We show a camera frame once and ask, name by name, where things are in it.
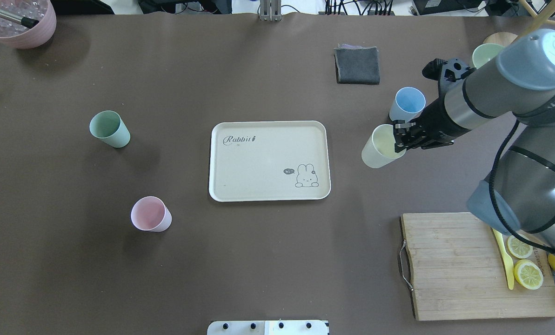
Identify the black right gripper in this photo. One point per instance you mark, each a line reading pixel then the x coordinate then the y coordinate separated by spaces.
pixel 432 123

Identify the blue plastic cup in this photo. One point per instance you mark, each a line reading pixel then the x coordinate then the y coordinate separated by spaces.
pixel 407 105

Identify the pale yellow plastic cup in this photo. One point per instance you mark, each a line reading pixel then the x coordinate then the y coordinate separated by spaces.
pixel 380 147

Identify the pink plastic cup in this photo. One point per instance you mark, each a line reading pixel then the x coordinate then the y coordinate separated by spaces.
pixel 150 214

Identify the green plastic cup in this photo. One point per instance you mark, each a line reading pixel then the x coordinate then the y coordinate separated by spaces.
pixel 108 127

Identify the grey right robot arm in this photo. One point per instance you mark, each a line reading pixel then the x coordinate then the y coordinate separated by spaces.
pixel 518 195

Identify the beige rabbit tray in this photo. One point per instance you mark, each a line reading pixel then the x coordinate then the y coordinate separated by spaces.
pixel 269 160

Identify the grey folded cloth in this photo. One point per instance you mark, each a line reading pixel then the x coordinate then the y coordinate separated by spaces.
pixel 357 65

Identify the green plastic bowl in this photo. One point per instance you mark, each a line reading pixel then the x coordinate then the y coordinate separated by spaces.
pixel 484 53

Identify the wooden stand with round base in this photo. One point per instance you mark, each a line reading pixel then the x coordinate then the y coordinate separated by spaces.
pixel 539 19

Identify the wooden cutting board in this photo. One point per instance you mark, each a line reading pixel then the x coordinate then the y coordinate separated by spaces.
pixel 456 271

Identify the upper lemon slice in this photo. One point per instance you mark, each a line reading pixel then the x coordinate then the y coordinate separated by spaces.
pixel 518 249

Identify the lemon slice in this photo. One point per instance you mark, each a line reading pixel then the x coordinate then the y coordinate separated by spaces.
pixel 528 274
pixel 518 249

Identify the yellow plastic knife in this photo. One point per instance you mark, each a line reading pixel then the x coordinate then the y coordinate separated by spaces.
pixel 507 261

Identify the lower lemon slice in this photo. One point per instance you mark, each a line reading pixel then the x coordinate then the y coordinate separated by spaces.
pixel 528 274

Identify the pink ribbed bowl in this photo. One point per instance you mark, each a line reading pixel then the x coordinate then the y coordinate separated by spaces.
pixel 20 37

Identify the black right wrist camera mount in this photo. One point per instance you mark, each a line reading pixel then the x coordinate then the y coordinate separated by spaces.
pixel 447 73

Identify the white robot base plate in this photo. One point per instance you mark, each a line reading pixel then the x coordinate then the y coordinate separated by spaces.
pixel 269 327

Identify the metal handled scoop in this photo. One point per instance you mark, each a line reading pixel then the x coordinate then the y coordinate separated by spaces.
pixel 18 19

